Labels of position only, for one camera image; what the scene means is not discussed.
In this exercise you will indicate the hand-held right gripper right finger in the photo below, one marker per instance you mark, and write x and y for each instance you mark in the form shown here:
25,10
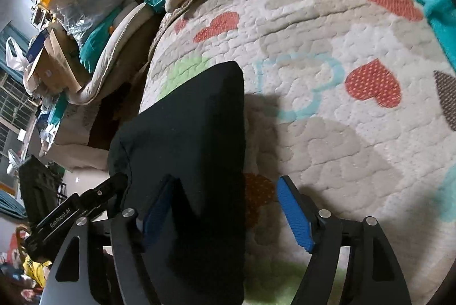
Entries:
295,216

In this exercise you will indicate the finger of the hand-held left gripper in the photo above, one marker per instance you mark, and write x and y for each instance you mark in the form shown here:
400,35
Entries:
103,191

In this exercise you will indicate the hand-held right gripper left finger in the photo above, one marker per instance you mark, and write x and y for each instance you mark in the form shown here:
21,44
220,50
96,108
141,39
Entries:
156,212

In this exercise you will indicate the black pants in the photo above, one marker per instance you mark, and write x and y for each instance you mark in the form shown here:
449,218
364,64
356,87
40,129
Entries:
185,134

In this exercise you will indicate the black plastic crate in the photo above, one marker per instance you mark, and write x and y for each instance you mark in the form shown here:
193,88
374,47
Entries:
35,184

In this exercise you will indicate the yellow bag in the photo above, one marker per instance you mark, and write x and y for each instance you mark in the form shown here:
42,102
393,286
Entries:
34,271

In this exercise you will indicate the heart print quilted blanket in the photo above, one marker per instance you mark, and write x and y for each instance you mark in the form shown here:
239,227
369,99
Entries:
320,148

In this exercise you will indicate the window with metal grille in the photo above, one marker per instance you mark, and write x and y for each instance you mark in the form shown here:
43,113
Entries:
14,119

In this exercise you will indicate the cardboard box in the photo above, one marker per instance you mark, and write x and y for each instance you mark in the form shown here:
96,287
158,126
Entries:
42,73

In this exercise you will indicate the cardboard boxes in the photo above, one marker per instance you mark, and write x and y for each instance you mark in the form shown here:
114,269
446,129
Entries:
60,52

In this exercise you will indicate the teal cloth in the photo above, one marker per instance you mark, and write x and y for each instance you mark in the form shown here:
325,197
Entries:
96,45

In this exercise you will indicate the beige seat cushion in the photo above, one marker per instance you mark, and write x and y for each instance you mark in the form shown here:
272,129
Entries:
117,37

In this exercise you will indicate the blue box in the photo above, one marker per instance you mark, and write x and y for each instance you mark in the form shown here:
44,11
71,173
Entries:
35,45

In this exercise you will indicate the white plastic bag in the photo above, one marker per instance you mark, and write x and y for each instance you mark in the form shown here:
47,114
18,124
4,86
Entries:
16,55

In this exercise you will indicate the teal fleece blanket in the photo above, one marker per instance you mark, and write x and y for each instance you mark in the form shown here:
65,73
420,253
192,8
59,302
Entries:
438,16

